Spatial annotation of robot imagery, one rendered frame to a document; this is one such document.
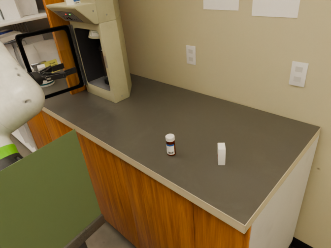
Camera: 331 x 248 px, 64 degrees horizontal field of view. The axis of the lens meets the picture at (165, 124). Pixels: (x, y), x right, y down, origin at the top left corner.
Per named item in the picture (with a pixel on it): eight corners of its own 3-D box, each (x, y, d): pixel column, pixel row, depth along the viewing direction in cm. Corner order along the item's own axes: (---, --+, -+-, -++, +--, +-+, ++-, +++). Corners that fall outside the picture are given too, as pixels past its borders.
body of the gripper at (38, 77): (33, 74, 132) (50, 69, 138) (26, 71, 137) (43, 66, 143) (38, 88, 136) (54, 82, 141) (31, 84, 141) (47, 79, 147)
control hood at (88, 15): (68, 19, 159) (64, 1, 154) (99, 23, 139) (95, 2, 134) (50, 23, 152) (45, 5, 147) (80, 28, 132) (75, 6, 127)
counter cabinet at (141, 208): (104, 141, 298) (84, 64, 252) (289, 250, 171) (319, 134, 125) (48, 173, 258) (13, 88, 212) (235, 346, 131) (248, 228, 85)
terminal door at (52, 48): (84, 86, 179) (68, 24, 158) (38, 101, 164) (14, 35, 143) (83, 85, 179) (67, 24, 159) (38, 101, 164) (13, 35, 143)
